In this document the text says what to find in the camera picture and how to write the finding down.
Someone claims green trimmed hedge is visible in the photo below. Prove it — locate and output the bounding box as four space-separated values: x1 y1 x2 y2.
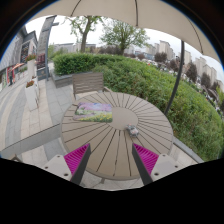
53 52 224 163

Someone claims tall white flower planter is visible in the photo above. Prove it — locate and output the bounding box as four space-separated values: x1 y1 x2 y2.
26 54 38 81

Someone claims grey shopfront building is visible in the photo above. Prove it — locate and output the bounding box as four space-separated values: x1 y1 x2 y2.
0 26 38 91

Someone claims beige cantilever patio umbrella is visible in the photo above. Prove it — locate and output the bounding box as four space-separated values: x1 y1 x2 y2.
29 0 222 117

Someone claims beige apartment blocks group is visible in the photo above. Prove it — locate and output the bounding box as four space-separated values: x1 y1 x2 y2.
146 39 224 91

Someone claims low white flower planter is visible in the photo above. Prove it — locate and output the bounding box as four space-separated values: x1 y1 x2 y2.
24 79 40 111

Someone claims grey transparent computer mouse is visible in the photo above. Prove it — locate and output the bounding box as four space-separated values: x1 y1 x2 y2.
125 124 140 138

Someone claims floral print mouse pad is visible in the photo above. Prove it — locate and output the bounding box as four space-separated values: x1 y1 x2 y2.
72 101 114 123

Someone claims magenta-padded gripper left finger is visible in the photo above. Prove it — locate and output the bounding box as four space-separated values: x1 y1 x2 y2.
42 143 92 186

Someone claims round-crowned leafy tree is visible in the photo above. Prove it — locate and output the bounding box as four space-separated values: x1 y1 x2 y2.
99 19 149 56

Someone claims thin-crowned leaning tree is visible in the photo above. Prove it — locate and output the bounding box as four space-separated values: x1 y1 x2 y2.
66 15 104 54

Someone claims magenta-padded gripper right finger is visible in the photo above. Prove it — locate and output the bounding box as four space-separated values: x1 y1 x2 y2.
131 143 184 186

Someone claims dark grey sign pillar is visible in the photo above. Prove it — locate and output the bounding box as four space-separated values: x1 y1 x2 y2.
36 14 59 81

